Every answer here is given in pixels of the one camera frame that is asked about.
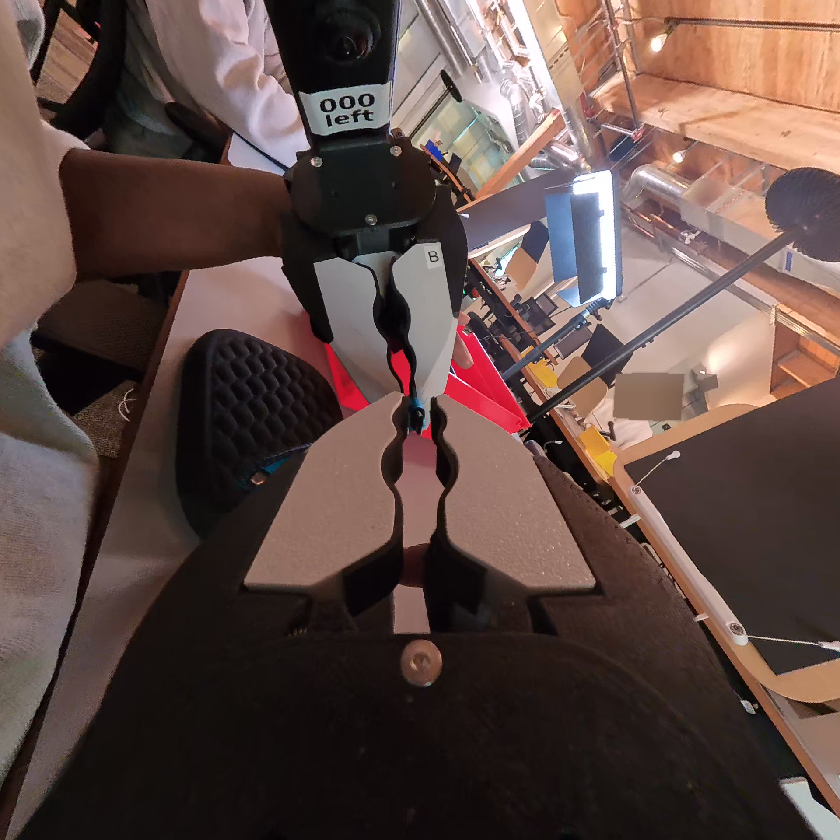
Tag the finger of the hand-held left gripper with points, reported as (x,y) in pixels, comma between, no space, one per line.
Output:
(348,308)
(430,308)

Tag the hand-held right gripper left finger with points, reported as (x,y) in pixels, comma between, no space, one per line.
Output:
(328,512)

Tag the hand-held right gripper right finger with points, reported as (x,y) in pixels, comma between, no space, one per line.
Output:
(512,518)

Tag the person's left forearm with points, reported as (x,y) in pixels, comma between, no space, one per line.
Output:
(170,216)

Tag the person's left hand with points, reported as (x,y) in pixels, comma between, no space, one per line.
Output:
(464,341)

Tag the red plastic bin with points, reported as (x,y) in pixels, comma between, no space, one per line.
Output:
(492,394)

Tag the yellow plastic bin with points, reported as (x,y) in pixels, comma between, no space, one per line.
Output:
(596,446)
(539,373)

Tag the black light stand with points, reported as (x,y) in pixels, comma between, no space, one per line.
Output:
(554,340)

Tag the studio led light panel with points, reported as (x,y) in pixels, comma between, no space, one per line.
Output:
(594,229)

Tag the black boom pole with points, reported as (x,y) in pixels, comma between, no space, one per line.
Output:
(656,333)

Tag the book stand with black sheet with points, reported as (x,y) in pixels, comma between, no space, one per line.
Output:
(754,525)

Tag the black round ribbed dome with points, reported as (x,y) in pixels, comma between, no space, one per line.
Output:
(807,203)

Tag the silver ventilation duct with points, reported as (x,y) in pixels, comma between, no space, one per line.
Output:
(649,184)

